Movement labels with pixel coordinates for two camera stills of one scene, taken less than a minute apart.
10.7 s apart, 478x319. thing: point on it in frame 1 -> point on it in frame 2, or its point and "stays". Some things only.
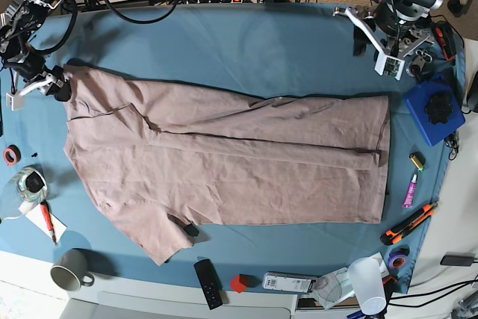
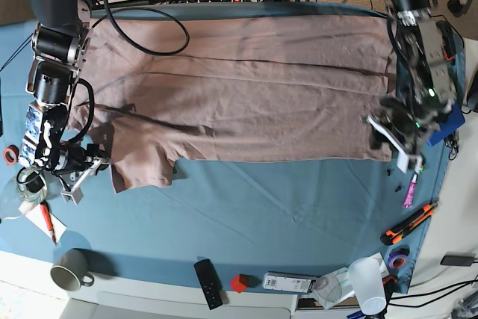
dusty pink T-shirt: (161, 163) -> (219, 86)
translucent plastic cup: (367, 276) stays
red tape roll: (12, 155) stays
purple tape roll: (397, 258) stays
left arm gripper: (398, 40) -> (404, 124)
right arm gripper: (30, 67) -> (75, 162)
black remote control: (210, 283) stays
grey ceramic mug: (70, 270) stays
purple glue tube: (408, 201) stays
